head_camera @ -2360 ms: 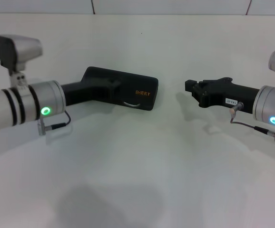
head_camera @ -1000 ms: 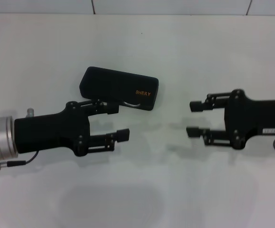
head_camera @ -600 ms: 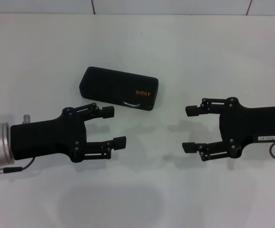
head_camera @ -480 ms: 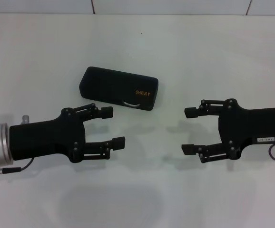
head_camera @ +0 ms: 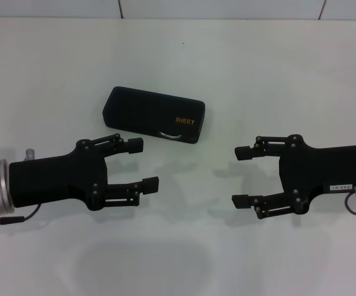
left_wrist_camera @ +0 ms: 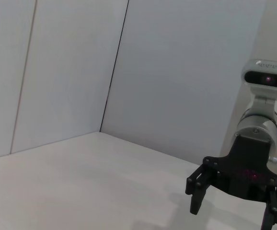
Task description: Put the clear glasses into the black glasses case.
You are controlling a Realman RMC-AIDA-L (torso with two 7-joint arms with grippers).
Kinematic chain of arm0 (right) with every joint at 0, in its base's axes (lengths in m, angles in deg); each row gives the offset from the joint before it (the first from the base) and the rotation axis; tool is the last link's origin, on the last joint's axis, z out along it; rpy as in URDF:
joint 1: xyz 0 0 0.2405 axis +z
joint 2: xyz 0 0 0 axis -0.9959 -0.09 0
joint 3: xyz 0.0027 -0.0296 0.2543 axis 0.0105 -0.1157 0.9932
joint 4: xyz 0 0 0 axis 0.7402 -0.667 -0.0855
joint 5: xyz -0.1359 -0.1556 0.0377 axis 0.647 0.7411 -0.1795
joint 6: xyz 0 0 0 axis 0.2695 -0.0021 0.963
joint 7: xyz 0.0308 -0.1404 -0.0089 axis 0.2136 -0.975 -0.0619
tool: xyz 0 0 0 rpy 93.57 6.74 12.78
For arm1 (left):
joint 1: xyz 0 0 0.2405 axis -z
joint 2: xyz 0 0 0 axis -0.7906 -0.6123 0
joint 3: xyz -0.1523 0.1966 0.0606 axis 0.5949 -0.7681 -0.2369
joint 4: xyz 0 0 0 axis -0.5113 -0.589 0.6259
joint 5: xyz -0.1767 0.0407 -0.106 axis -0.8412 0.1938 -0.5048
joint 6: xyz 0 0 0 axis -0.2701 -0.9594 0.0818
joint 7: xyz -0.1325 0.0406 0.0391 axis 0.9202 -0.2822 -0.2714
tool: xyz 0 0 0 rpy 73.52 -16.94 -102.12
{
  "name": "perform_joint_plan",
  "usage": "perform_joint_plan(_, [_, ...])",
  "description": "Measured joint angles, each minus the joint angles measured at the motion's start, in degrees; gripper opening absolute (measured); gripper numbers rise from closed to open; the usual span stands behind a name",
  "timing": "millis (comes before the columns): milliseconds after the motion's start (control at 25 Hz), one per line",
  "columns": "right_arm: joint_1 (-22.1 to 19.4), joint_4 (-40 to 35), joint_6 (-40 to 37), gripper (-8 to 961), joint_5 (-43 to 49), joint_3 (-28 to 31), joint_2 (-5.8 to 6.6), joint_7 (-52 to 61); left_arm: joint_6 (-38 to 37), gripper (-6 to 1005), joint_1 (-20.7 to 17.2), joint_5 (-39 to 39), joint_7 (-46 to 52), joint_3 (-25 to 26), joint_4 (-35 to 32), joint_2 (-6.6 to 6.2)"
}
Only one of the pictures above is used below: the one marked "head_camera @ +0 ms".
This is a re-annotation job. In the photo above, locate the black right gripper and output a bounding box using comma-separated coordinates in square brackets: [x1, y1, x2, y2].
[232, 134, 356, 220]

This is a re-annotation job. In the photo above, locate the thin right gripper cable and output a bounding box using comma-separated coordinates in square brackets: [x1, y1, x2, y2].
[344, 191, 356, 215]

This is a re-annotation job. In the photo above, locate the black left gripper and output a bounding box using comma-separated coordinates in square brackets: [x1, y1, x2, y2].
[8, 133, 161, 212]

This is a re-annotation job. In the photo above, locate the thin gripper cable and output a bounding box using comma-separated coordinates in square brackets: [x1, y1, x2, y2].
[0, 203, 42, 225]
[344, 191, 356, 215]

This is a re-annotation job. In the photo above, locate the black glasses case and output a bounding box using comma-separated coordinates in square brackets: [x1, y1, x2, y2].
[102, 86, 206, 145]

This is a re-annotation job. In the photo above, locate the thin left gripper cable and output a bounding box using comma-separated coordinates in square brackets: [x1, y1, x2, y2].
[0, 203, 42, 225]

